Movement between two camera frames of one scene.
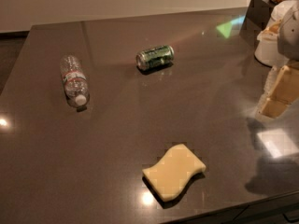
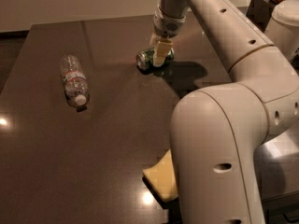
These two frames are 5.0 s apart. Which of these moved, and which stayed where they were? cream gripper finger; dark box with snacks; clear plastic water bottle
Moved: cream gripper finger
Stayed: dark box with snacks; clear plastic water bottle
